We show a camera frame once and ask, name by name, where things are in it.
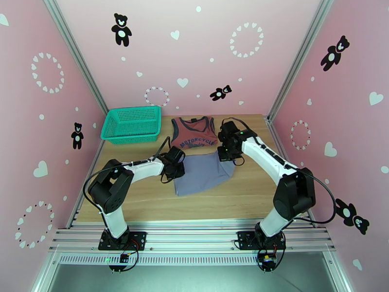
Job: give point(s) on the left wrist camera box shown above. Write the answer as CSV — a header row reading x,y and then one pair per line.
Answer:
x,y
176,155

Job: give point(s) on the teal plastic laundry basket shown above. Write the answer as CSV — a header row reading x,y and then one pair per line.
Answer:
x,y
127,139

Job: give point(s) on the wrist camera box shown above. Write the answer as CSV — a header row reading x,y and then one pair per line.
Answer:
x,y
229,128
176,155

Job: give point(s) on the aluminium frame post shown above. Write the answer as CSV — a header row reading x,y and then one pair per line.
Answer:
x,y
79,58
299,58

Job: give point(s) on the perforated metal strip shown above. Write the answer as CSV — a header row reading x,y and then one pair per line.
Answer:
x,y
188,259

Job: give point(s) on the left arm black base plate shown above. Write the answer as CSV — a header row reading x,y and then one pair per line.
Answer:
x,y
138,239

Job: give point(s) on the rust red tank top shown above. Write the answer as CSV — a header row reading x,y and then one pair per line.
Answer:
x,y
191,133

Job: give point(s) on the black double bear wall sticker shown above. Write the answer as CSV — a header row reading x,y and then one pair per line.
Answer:
x,y
352,219

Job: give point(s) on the aluminium mounting rail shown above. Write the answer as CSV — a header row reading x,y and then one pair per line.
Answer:
x,y
188,236

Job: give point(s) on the black yellow connector module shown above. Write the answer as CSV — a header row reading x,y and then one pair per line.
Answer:
x,y
267,262

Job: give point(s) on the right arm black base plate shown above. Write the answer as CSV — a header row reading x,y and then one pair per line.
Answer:
x,y
243,241

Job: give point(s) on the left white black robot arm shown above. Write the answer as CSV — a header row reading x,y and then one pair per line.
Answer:
x,y
115,184

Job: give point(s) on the grey blue garment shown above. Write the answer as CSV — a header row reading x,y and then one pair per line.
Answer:
x,y
200,175

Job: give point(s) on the small black connector board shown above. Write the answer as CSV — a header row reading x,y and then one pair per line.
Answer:
x,y
124,257

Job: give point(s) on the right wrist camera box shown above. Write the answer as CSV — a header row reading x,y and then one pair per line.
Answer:
x,y
229,128

